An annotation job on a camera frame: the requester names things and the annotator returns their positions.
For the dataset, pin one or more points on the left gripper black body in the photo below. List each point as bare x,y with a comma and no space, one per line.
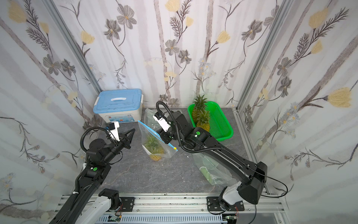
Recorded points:
123,141

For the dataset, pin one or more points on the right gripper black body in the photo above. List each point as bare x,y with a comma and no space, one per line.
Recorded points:
165,135

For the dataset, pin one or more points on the zip-top bag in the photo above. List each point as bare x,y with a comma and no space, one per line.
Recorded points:
149,118
169,149
215,173

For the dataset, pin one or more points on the pineapple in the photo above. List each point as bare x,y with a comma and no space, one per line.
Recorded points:
199,106
154,147
203,120

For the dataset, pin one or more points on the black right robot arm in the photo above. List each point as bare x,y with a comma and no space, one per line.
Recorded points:
195,140

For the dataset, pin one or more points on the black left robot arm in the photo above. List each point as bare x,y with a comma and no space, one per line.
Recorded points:
97,165

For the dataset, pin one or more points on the blue lid storage box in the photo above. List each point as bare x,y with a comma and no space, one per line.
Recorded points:
123,106

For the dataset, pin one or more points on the green plastic perforated basket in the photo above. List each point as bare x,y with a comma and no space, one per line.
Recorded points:
220,128

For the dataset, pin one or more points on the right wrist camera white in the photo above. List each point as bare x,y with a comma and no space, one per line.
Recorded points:
161,119

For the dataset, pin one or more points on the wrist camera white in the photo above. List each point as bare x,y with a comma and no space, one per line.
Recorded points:
161,119
114,130

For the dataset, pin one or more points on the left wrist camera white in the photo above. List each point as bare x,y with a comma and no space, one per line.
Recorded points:
114,130

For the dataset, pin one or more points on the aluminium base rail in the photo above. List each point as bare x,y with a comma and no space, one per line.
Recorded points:
180,203

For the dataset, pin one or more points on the white perforated cable duct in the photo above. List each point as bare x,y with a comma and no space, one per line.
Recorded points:
162,219

